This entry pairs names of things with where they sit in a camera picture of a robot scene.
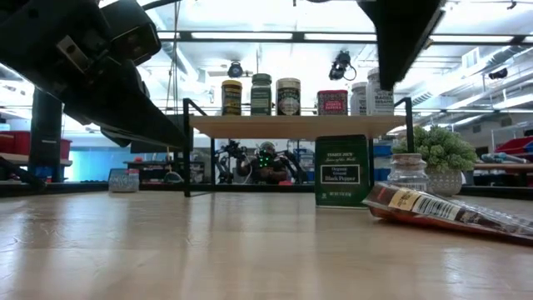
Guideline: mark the black aluminium rig frame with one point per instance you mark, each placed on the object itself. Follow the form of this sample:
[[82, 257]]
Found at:
[[297, 36]]

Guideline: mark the dark green black pepper tin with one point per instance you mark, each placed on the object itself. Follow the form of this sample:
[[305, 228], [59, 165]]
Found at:
[[341, 175]]

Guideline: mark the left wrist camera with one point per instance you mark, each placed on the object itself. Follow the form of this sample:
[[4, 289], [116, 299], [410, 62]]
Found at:
[[133, 33]]

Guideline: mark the red smoked paprika tin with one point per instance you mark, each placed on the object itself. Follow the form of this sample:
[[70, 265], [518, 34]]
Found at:
[[332, 103]]

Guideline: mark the wooden bench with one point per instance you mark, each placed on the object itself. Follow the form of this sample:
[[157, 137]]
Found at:
[[25, 159]]

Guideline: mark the black hanging camera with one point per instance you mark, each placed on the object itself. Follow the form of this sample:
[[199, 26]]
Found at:
[[235, 70]]

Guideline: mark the wooden background table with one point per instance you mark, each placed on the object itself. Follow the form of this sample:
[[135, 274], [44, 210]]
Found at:
[[504, 166]]

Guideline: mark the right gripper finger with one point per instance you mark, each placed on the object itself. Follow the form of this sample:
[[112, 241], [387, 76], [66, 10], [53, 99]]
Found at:
[[399, 33]]

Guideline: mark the black ceiling device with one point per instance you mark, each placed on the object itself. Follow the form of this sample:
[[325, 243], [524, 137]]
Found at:
[[497, 73]]

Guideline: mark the wooden shelf black metal legs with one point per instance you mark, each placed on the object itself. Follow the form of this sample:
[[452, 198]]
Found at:
[[270, 127]]

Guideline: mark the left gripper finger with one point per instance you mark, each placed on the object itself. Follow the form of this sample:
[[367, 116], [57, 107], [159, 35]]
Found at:
[[133, 121]]

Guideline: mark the person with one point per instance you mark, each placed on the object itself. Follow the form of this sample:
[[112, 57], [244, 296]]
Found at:
[[266, 171]]

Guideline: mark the black upright post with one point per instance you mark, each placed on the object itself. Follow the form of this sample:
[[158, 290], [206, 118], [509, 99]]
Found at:
[[46, 137]]

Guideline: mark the taco seasoning packet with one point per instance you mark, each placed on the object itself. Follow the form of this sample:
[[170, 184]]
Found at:
[[437, 208]]

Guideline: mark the black background robot arm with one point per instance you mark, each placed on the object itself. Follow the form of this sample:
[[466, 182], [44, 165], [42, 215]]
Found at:
[[227, 162], [296, 166]]

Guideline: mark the dark cylindrical seasoning can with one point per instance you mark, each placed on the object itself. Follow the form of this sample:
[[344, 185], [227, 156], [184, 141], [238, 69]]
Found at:
[[288, 100]]

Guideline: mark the green lid oregano jar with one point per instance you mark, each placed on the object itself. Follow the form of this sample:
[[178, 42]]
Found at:
[[261, 100]]

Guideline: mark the yellow lid chili onion can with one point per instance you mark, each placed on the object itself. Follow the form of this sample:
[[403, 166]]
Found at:
[[231, 100]]

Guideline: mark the glass saffron jar cork lid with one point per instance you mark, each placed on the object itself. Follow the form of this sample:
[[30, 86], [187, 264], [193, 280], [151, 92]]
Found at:
[[407, 173]]

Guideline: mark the artificial green potted plant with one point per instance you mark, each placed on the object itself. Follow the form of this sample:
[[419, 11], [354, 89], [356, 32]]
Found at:
[[441, 150]]

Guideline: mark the grey blue roll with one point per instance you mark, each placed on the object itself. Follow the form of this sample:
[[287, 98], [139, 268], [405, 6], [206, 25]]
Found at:
[[501, 158]]

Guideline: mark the small silver tin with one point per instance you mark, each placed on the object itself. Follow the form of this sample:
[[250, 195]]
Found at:
[[123, 181]]

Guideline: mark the red storage bin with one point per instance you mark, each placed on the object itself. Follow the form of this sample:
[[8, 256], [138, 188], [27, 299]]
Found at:
[[516, 146], [16, 143]]

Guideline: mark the black low cabinet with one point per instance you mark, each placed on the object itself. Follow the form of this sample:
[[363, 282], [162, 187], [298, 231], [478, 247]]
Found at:
[[150, 171]]

